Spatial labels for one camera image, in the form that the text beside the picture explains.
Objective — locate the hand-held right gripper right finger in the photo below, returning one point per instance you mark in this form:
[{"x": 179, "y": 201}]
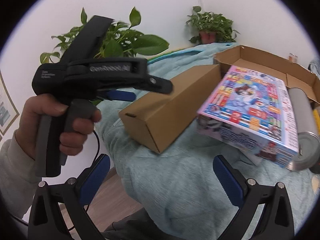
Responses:
[{"x": 227, "y": 180}]

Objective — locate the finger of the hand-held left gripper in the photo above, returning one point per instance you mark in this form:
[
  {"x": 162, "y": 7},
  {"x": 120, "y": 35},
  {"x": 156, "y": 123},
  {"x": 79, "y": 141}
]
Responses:
[
  {"x": 121, "y": 95},
  {"x": 160, "y": 84}
]

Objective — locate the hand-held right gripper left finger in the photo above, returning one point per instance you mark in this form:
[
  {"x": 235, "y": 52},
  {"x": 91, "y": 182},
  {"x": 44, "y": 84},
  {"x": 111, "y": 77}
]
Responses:
[{"x": 96, "y": 177}]

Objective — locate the long brown cardboard box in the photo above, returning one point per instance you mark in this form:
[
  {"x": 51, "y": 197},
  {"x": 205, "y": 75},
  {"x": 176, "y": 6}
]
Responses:
[{"x": 170, "y": 105}]

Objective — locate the person's left forearm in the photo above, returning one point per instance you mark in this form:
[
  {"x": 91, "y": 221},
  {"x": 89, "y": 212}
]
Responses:
[{"x": 15, "y": 175}]

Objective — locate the person's left hand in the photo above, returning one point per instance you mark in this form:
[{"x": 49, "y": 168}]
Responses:
[{"x": 31, "y": 120}]

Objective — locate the large leafy green plant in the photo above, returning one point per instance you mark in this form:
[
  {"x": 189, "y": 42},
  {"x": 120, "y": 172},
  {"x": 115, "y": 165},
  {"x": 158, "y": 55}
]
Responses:
[{"x": 147, "y": 43}]

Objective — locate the teal quilted blanket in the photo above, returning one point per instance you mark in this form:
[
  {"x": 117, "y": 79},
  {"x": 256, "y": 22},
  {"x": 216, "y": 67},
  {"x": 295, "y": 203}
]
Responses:
[{"x": 175, "y": 180}]

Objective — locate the person's grey trousers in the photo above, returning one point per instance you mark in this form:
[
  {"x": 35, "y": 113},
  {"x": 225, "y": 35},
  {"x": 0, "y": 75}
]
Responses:
[{"x": 135, "y": 227}]

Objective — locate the colourful printed game box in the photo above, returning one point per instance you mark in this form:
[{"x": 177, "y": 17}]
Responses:
[{"x": 250, "y": 105}]

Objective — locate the small potted green plant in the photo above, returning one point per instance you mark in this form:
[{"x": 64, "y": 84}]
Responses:
[{"x": 212, "y": 22}]

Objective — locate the silver metal canister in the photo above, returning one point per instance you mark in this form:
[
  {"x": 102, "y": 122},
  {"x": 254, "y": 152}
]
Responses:
[{"x": 300, "y": 110}]

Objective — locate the yellow label clear jar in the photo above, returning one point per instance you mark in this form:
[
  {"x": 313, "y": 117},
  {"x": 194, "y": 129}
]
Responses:
[{"x": 317, "y": 120}]

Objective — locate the small orange glass jar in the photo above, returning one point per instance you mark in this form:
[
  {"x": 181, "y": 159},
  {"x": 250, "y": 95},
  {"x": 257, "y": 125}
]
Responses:
[{"x": 292, "y": 57}]

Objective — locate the framed wall picture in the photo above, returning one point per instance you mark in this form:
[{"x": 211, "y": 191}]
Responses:
[{"x": 7, "y": 115}]

